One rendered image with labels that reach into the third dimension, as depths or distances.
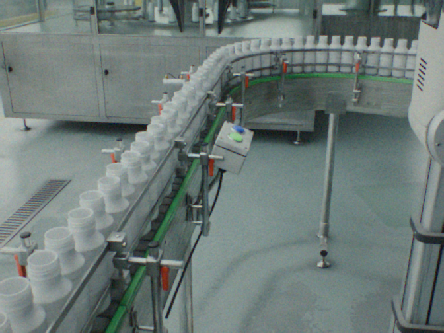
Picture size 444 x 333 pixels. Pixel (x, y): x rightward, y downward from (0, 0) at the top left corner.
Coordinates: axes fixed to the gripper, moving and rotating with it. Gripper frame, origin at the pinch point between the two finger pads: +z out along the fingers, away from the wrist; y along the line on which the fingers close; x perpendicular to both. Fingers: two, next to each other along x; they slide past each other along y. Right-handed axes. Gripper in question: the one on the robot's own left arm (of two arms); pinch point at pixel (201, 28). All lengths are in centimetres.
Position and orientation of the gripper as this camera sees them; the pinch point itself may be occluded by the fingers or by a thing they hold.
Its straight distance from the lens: 86.4
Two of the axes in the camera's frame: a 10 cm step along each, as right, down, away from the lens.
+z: -0.2, 9.2, 3.8
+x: 1.5, -3.7, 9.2
